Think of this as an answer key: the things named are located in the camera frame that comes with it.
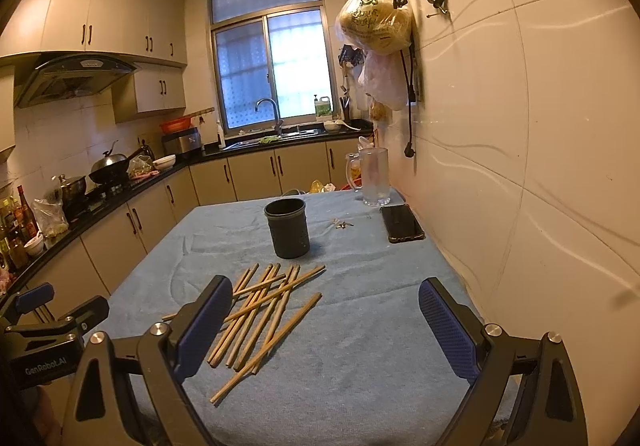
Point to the hanging plastic bag with bread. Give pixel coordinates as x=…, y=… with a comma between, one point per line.
x=379, y=26

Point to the white bowl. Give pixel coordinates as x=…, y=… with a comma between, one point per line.
x=165, y=163

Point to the wooden chopstick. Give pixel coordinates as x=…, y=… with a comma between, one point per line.
x=240, y=293
x=239, y=332
x=266, y=349
x=275, y=294
x=256, y=335
x=229, y=347
x=280, y=307
x=244, y=282

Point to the steel pot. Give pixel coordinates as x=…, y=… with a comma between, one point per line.
x=70, y=191

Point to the small keys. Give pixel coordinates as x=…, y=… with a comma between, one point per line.
x=341, y=224

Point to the black utensil holder cup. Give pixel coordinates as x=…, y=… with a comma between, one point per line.
x=288, y=227

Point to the red basin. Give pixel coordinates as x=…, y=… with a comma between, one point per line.
x=176, y=125

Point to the green detergent bottle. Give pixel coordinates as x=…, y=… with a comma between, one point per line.
x=323, y=108

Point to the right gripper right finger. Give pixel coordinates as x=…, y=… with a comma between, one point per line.
x=482, y=361

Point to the black wok with lid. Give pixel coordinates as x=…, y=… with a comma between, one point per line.
x=112, y=168

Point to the black smartphone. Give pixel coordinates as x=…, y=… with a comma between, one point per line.
x=401, y=224

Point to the upper kitchen cabinets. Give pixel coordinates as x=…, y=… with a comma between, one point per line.
x=148, y=33

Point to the range hood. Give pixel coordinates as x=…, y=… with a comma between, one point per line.
x=61, y=76

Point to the blue towel table cloth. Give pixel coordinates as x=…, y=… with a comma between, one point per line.
x=362, y=368

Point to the clear glass pitcher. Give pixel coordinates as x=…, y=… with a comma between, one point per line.
x=368, y=172

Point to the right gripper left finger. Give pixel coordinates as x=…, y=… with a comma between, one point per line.
x=168, y=357

